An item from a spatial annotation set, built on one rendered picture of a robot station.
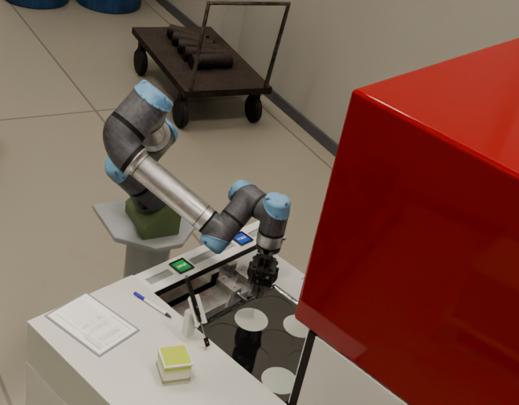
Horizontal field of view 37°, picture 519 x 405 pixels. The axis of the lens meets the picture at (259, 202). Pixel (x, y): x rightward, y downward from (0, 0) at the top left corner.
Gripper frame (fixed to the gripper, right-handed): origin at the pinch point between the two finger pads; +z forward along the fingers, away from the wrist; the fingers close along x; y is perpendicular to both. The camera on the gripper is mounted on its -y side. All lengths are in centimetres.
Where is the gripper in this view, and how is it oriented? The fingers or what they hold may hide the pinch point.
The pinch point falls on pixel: (258, 293)
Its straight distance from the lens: 235.1
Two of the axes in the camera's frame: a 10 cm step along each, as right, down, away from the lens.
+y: -1.6, 5.1, -8.5
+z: -1.7, 8.3, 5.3
